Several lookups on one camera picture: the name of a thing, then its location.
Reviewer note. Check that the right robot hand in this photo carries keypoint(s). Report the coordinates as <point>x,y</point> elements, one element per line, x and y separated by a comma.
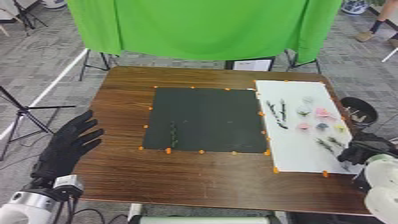
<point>363,150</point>

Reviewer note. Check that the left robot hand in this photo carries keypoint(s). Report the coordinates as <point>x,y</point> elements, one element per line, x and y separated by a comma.
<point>65,146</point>

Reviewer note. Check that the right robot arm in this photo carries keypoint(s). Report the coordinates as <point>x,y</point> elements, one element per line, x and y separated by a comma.
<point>383,190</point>

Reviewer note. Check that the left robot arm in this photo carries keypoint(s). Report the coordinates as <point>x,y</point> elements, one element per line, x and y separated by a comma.
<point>29,205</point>

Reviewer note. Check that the green sprig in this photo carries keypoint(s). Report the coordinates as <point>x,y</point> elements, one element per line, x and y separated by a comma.
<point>173,135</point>
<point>283,115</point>
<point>271,108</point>
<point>336,141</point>

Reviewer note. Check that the white sheet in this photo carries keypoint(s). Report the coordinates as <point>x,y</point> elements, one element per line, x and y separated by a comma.
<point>303,153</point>

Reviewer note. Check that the black round container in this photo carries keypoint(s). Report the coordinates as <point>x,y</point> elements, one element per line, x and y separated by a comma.
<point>358,110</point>

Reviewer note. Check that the black tripod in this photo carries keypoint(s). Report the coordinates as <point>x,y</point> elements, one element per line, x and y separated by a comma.
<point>24,111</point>

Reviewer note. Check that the pink flower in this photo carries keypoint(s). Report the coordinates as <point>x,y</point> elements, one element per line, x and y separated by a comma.
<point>322,112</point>

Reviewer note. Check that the white flower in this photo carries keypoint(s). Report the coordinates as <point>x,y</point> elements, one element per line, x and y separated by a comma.
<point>308,99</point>

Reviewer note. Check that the dark mat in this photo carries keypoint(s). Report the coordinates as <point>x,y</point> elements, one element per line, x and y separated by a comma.
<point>207,120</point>

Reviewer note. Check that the white framed board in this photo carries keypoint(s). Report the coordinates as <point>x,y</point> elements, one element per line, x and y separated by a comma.
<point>251,64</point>

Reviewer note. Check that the pale grey bar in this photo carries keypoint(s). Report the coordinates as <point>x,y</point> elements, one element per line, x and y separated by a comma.
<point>201,220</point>

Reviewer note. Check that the person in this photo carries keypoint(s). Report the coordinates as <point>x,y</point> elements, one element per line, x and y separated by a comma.
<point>379,30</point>

